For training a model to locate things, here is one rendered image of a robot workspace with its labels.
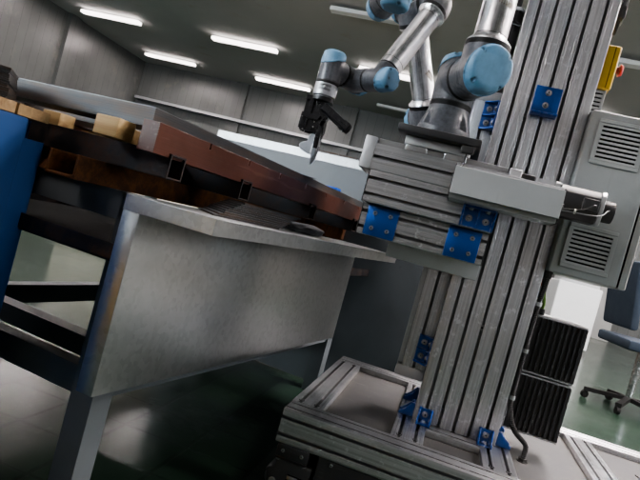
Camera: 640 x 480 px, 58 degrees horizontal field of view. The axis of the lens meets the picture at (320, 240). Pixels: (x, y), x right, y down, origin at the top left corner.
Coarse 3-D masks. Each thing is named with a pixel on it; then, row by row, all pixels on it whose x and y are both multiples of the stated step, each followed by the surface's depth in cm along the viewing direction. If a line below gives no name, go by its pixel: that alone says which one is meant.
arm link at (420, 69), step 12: (408, 12) 199; (408, 24) 201; (420, 48) 204; (420, 60) 206; (420, 72) 208; (420, 84) 210; (432, 84) 211; (420, 96) 212; (420, 108) 212; (408, 120) 219
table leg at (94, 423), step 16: (128, 192) 122; (112, 240) 121; (96, 304) 121; (80, 368) 122; (80, 400) 121; (96, 400) 121; (64, 416) 122; (80, 416) 121; (96, 416) 123; (64, 432) 122; (80, 432) 120; (96, 432) 124; (64, 448) 122; (80, 448) 120; (96, 448) 125; (64, 464) 121; (80, 464) 122
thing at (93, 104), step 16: (32, 96) 126; (48, 96) 124; (64, 96) 123; (80, 96) 121; (96, 96) 119; (64, 112) 153; (80, 112) 126; (96, 112) 119; (112, 112) 117; (128, 112) 116; (144, 112) 115; (160, 112) 115; (176, 128) 121; (192, 128) 126; (224, 144) 138; (256, 160) 154; (304, 176) 184; (336, 192) 213
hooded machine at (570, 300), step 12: (552, 288) 755; (564, 288) 728; (576, 288) 725; (588, 288) 722; (552, 300) 735; (564, 300) 727; (576, 300) 724; (588, 300) 722; (600, 300) 720; (552, 312) 730; (564, 312) 727; (576, 312) 724; (588, 312) 721; (588, 324) 721; (588, 336) 720
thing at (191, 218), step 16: (128, 208) 106; (144, 208) 104; (160, 208) 103; (176, 208) 102; (192, 208) 122; (176, 224) 101; (192, 224) 100; (208, 224) 99; (224, 224) 101; (240, 224) 106; (256, 240) 114; (272, 240) 120; (288, 240) 127; (304, 240) 135; (320, 240) 144; (336, 240) 196; (352, 256) 171; (368, 256) 185; (384, 256) 203
